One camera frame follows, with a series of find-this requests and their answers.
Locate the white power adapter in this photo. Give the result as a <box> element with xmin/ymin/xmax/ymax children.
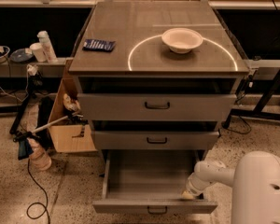
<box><xmin>26</xmin><ymin>64</ymin><xmax>38</xmax><ymax>76</ymax></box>

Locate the grey bottom drawer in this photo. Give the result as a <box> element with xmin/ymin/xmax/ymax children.
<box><xmin>92</xmin><ymin>149</ymin><xmax>217</xmax><ymax>215</ymax></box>

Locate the black metal stand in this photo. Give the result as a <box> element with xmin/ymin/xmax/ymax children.
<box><xmin>222</xmin><ymin>68</ymin><xmax>280</xmax><ymax>129</ymax></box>

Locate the grey drawer cabinet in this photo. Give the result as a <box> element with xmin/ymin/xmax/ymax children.
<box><xmin>68</xmin><ymin>0</ymin><xmax>250</xmax><ymax>163</ymax></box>

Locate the cardboard box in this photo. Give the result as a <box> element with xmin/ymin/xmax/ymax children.
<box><xmin>48</xmin><ymin>61</ymin><xmax>96</xmax><ymax>153</ymax></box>

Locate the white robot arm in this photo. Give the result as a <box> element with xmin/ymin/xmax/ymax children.
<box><xmin>185</xmin><ymin>151</ymin><xmax>280</xmax><ymax>224</ymax></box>

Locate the white grabber stick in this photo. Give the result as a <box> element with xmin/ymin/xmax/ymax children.
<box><xmin>13</xmin><ymin>111</ymin><xmax>83</xmax><ymax>142</ymax></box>

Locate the blue snack packet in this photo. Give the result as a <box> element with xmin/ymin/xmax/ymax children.
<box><xmin>82</xmin><ymin>39</ymin><xmax>116</xmax><ymax>52</ymax></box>

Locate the black floor cable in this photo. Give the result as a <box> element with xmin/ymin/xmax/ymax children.
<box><xmin>25</xmin><ymin>158</ymin><xmax>51</xmax><ymax>224</ymax></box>

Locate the white spray can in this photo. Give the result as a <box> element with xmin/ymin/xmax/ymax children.
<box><xmin>37</xmin><ymin>31</ymin><xmax>58</xmax><ymax>63</ymax></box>

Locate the white paper cup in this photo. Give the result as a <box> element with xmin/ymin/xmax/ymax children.
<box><xmin>30</xmin><ymin>43</ymin><xmax>47</xmax><ymax>63</ymax></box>

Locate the grey drawer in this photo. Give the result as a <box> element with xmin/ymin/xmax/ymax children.
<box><xmin>92</xmin><ymin>131</ymin><xmax>219</xmax><ymax>150</ymax></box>
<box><xmin>77</xmin><ymin>93</ymin><xmax>235</xmax><ymax>121</ymax></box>
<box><xmin>92</xmin><ymin>149</ymin><xmax>217</xmax><ymax>215</ymax></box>

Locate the grey middle drawer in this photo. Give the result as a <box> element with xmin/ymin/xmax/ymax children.
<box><xmin>92</xmin><ymin>131</ymin><xmax>219</xmax><ymax>150</ymax></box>

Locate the grey top drawer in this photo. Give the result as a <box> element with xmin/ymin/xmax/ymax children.
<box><xmin>77</xmin><ymin>93</ymin><xmax>235</xmax><ymax>121</ymax></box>

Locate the white bowl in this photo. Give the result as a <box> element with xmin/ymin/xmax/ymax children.
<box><xmin>161</xmin><ymin>28</ymin><xmax>203</xmax><ymax>54</ymax></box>

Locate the blue plate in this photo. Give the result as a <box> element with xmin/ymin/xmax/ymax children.
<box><xmin>10</xmin><ymin>48</ymin><xmax>34</xmax><ymax>63</ymax></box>

